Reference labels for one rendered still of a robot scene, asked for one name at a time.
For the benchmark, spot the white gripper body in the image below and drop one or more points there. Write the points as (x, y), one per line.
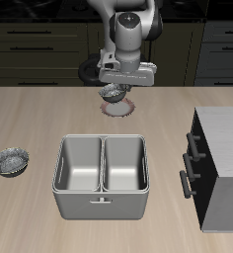
(135, 77)

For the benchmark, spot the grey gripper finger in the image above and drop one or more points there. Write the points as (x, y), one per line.
(128, 88)

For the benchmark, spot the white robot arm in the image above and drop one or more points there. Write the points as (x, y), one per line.
(128, 36)

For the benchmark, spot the grey speckled bowl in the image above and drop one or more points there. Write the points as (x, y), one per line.
(10, 161)
(112, 93)

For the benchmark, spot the white plate with red rim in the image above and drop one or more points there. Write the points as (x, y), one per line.
(119, 110)

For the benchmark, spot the dark kitchen cupboards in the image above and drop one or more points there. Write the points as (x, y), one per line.
(39, 49)

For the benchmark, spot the white basket with two bins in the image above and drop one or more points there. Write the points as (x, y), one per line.
(100, 201)

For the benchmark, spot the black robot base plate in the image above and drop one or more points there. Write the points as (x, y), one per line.
(87, 73)

